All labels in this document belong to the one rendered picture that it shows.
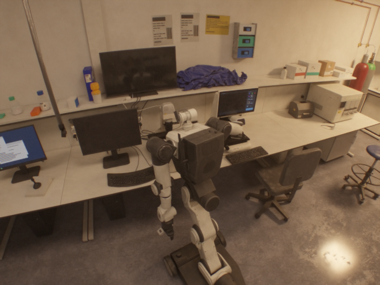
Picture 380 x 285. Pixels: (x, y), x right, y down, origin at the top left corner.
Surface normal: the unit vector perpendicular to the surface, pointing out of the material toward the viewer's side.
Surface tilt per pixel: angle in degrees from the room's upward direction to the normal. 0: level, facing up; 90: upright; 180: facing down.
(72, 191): 0
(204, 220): 57
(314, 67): 90
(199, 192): 35
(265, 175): 0
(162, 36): 90
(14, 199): 0
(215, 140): 81
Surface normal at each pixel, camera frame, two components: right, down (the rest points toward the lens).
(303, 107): 0.15, -0.22
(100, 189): 0.00, -0.84
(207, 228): 0.35, -0.31
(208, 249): 0.44, -0.03
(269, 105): 0.35, 0.51
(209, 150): 0.58, 0.29
